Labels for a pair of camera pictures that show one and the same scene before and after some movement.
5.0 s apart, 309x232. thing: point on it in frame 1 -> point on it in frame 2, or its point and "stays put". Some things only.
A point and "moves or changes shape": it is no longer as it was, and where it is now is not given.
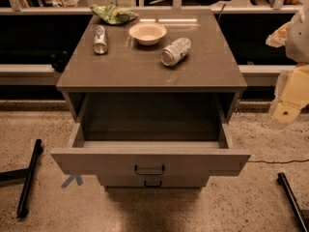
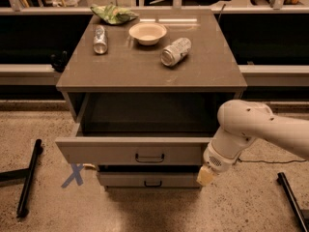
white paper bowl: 148,33 stays put
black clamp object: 59,60 stays put
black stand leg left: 22,211 stays put
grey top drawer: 152,135 moves or changes shape
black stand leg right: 295,209 stays put
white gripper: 299,39 -> 216,159
